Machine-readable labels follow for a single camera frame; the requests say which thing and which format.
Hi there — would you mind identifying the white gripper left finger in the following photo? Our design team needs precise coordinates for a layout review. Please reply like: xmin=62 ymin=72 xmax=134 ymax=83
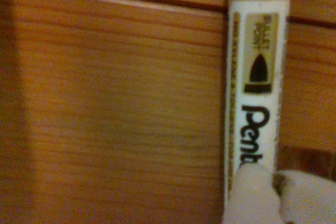
xmin=223 ymin=164 xmax=284 ymax=224

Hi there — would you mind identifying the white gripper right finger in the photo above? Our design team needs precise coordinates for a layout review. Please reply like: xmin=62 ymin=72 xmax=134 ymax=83
xmin=277 ymin=169 xmax=336 ymax=224

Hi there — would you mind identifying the white marker with black cap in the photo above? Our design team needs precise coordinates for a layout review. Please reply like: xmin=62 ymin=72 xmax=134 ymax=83
xmin=222 ymin=0 xmax=293 ymax=224

